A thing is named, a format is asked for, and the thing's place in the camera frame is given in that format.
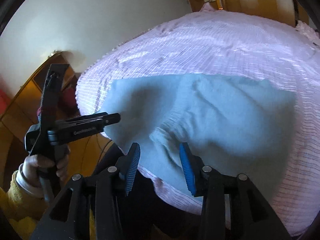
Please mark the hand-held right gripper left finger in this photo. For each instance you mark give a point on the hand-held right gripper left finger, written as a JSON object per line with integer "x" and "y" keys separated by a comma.
{"x": 132, "y": 170}

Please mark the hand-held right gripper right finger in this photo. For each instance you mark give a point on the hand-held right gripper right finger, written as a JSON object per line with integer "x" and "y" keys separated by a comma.
{"x": 187, "y": 170}

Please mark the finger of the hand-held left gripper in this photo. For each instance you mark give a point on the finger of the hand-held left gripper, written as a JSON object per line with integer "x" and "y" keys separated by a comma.
{"x": 110, "y": 119}
{"x": 92, "y": 115}

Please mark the light blue pants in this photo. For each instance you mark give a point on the light blue pants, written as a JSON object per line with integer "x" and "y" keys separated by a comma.
{"x": 225, "y": 120}

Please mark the person's left forearm yellow sleeve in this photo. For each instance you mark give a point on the person's left forearm yellow sleeve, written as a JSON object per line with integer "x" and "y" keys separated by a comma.
{"x": 17, "y": 200}

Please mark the person's left hand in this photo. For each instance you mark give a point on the person's left hand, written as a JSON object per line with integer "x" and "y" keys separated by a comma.
{"x": 35, "y": 165}

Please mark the wooden bedside cabinet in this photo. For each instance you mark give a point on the wooden bedside cabinet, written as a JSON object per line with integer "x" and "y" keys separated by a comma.
{"x": 22, "y": 102}

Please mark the person's dark-clothed legs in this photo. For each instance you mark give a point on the person's dark-clothed legs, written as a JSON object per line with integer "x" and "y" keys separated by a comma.
{"x": 150, "y": 205}

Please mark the pink checked bedsheet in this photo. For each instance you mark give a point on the pink checked bedsheet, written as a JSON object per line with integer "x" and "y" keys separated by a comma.
{"x": 212, "y": 47}

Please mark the wooden wardrobe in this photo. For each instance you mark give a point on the wooden wardrobe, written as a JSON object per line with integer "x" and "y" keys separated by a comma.
{"x": 250, "y": 5}

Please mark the pink crumpled clothes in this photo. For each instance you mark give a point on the pink crumpled clothes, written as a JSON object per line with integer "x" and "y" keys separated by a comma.
{"x": 306, "y": 31}

